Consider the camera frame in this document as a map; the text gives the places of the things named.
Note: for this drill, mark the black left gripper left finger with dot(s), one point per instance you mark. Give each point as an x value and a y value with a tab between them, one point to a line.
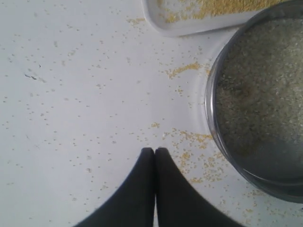
132	205

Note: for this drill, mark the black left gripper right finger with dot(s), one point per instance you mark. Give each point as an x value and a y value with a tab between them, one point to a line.
178	203

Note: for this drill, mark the round stainless steel sieve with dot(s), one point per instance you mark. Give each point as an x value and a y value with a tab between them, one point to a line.
254	101

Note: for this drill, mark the white rectangular plastic tray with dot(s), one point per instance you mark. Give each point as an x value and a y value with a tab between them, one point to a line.
173	18

